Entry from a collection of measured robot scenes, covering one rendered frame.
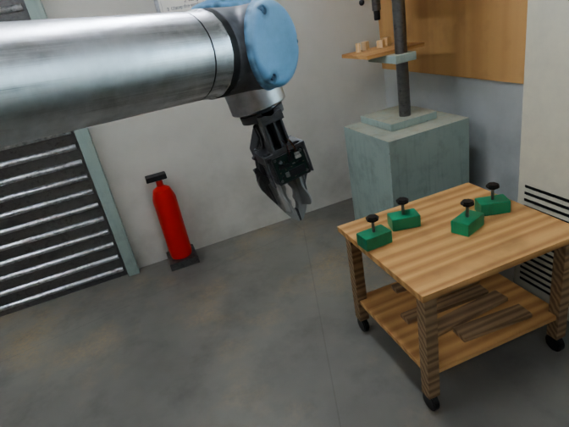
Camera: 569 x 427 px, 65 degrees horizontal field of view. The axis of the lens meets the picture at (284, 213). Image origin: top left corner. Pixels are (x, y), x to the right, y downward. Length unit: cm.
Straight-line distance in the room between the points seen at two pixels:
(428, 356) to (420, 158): 108
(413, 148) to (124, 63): 200
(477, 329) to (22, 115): 166
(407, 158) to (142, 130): 152
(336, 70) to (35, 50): 281
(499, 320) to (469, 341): 15
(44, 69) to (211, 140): 254
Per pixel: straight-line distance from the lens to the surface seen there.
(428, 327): 154
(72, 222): 292
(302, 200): 79
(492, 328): 184
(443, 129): 240
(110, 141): 282
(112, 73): 39
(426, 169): 239
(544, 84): 193
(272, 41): 50
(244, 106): 69
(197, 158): 289
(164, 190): 275
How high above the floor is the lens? 138
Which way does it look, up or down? 25 degrees down
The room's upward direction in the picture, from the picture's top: 11 degrees counter-clockwise
